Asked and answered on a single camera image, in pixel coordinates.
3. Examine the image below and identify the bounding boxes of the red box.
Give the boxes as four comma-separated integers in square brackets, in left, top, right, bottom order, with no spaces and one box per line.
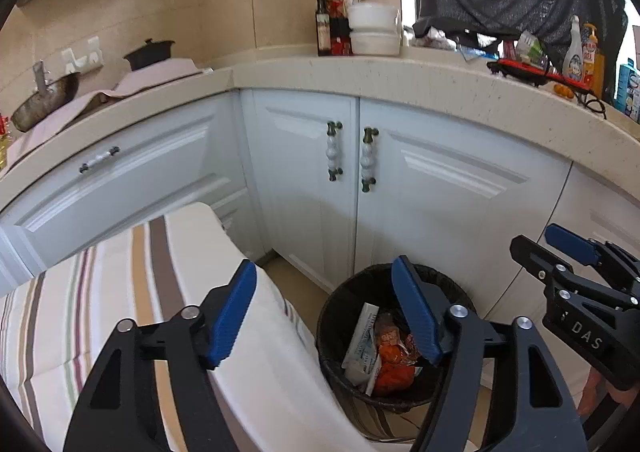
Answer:
[327,0,353,56]

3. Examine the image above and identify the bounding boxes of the long white printed packet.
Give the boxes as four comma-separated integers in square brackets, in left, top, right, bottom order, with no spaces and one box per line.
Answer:
[341,303,383,385]

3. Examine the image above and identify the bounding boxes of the ceramic cabinet door handle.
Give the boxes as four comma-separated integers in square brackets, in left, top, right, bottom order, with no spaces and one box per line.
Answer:
[360,127,379,193]
[326,121,345,181]

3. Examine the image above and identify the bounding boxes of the dark glass bottle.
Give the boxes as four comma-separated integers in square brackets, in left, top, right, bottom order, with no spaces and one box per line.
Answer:
[315,0,332,56]

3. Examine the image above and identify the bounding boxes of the red and black appliance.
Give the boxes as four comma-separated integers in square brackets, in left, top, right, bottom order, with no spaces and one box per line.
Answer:
[487,57,596,93]

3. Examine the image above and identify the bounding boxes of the long drawer handle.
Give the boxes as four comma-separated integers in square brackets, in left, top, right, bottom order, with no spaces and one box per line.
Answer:
[78,146,122,174]

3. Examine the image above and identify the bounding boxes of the green packet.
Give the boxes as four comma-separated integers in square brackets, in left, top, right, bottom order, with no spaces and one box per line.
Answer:
[515,30,543,64]

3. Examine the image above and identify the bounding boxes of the blue packet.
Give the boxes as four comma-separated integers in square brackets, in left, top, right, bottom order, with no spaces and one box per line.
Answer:
[615,58,640,122]

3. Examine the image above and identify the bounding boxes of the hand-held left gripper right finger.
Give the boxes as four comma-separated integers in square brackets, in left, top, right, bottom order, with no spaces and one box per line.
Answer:
[391,255,588,452]

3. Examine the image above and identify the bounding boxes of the steel wok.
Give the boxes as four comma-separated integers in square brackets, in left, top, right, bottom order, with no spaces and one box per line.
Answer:
[11,60,82,131]

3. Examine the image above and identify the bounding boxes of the orange pump bottle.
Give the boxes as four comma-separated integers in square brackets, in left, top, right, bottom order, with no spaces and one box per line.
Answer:
[582,23,606,88]

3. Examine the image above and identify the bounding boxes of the pink stove cover cloth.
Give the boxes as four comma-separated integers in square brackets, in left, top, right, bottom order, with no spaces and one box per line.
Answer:
[7,57,211,158]

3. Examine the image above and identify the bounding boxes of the white kitchen cabinets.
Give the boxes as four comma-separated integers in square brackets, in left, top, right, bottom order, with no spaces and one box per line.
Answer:
[0,87,640,383]

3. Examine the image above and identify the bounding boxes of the white lidded container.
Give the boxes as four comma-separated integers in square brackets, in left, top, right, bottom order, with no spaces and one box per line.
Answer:
[349,30,402,56]
[346,2,401,32]

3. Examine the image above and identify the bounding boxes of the person's right hand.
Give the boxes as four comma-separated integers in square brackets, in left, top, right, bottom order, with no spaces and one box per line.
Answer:
[580,364,640,433]

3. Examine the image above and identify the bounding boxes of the white spray bottle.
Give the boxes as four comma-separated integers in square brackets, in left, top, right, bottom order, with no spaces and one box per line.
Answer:
[562,15,585,82]

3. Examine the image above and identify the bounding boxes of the black wicker trash bin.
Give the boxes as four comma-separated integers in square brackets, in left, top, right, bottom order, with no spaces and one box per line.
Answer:
[316,263,481,415]

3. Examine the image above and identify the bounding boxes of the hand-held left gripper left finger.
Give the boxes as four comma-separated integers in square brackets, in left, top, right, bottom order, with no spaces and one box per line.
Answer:
[62,259,258,452]

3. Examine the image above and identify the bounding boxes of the white double wall socket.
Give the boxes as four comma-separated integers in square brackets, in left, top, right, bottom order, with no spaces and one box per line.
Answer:
[61,36,105,74]

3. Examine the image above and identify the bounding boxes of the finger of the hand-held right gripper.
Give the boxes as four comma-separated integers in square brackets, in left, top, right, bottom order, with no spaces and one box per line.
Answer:
[510,235,576,290]
[545,224,640,283]

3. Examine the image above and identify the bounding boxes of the yellow cooking oil bottle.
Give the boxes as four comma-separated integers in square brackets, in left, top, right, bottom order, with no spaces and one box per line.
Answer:
[0,115,13,170]

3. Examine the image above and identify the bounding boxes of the black lidded pot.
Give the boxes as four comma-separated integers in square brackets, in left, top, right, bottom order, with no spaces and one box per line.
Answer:
[123,38,176,72]

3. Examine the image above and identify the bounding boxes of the black cable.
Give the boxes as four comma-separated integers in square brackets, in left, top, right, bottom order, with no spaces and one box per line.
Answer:
[580,87,608,120]

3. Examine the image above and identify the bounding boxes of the striped tablecloth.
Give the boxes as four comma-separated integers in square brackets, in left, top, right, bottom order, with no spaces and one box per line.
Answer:
[0,202,381,452]

